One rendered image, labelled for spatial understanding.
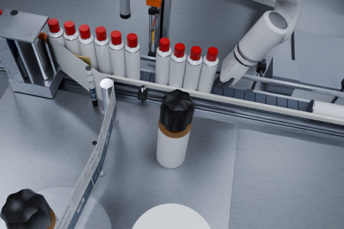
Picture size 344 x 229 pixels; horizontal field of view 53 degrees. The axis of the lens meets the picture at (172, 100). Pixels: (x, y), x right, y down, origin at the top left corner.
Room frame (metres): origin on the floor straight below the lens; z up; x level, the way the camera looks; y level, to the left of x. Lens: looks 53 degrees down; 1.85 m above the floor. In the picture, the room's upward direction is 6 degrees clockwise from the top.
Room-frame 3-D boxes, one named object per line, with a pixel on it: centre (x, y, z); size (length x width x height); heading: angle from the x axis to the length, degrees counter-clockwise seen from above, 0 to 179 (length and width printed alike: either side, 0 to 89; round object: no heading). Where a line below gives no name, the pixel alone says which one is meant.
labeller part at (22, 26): (0.73, 0.46, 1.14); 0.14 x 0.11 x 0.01; 84
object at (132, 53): (0.80, 0.15, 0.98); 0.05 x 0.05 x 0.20
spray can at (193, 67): (0.77, -0.06, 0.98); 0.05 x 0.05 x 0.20
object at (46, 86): (0.74, 0.46, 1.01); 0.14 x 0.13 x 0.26; 84
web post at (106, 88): (0.61, 0.19, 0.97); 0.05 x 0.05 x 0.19
